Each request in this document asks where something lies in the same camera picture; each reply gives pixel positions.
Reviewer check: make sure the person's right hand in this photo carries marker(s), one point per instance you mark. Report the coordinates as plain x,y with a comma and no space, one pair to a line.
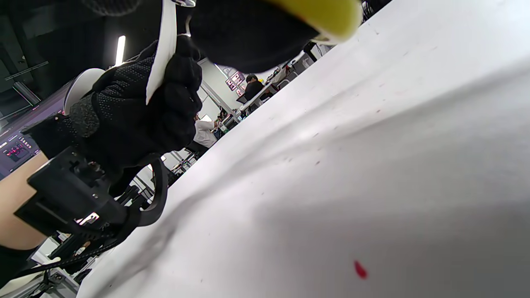
248,33

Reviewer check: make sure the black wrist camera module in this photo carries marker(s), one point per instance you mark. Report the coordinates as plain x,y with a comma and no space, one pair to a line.
70,194

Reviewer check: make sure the ceiling light tube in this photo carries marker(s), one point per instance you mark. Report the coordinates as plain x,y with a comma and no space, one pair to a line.
120,49

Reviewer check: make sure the person's left hand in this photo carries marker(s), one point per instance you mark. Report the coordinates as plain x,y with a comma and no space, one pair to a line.
124,120

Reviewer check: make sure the white lined paper red line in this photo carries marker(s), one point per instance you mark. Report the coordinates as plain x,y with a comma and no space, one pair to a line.
162,45

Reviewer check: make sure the computer monitor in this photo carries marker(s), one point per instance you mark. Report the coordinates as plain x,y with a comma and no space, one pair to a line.
16,153

